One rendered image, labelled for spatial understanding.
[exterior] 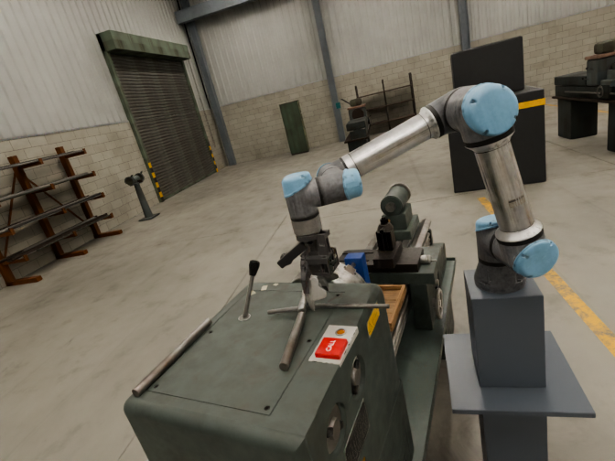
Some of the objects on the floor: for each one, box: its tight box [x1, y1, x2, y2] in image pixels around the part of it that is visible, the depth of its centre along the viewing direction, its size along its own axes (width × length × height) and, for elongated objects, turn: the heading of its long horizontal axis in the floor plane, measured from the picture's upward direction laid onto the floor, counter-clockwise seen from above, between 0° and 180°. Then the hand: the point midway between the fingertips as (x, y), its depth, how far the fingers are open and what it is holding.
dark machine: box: [448, 36, 546, 193], centre depth 584 cm, size 181×122×195 cm
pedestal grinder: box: [124, 171, 160, 221], centre depth 910 cm, size 47×37×114 cm
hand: (318, 297), depth 104 cm, fingers open, 9 cm apart
